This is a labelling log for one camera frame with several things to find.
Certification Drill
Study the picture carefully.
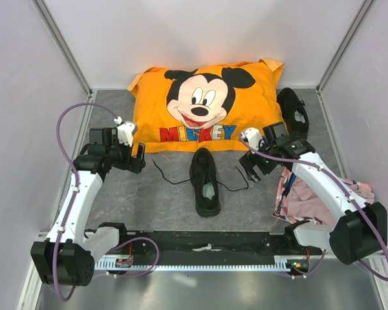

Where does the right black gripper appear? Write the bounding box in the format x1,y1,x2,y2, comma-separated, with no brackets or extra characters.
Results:
239,136,277,183

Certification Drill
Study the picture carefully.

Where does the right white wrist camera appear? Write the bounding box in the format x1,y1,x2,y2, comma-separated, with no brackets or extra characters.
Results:
240,127,262,150

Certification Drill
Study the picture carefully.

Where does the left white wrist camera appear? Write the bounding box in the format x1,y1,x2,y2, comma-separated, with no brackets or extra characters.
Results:
114,116,138,147

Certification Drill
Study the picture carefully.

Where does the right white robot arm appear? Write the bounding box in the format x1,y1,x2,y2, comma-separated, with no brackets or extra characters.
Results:
239,122,387,265

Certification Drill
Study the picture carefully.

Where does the grey slotted cable duct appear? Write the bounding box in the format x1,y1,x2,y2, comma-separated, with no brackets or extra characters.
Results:
94,256,308,273

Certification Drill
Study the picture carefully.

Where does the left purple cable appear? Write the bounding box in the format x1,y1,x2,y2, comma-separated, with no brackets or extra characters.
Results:
52,102,120,302

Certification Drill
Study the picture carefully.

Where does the orange Mickey Mouse pillow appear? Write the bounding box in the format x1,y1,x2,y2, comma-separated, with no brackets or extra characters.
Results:
127,59,284,153

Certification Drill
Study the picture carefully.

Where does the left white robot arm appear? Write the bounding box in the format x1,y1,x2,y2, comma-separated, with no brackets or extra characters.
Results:
30,121,145,286

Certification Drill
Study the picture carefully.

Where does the aluminium frame post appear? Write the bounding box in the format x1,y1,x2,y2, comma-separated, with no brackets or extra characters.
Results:
316,0,375,93
32,0,93,98

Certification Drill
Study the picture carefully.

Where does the left aluminium frame post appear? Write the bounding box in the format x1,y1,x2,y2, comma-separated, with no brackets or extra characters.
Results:
32,0,93,98

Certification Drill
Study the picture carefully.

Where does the black sneaker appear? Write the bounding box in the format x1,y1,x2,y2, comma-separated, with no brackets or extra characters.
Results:
153,148,250,218
277,88,309,140

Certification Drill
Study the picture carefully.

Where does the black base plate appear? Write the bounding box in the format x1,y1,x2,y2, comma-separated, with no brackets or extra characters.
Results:
92,229,323,266

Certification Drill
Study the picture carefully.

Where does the right aluminium frame post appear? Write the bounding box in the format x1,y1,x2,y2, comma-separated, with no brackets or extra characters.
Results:
316,0,375,93

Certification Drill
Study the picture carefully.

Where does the pink crumpled cloth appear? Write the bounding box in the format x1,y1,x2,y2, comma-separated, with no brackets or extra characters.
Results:
271,167,376,225

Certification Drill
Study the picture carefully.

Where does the white tape scrap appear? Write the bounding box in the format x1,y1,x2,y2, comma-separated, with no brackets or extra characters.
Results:
192,243,221,253

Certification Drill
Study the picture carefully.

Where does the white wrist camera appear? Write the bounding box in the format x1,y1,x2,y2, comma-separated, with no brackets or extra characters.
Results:
114,116,138,147
240,127,262,150

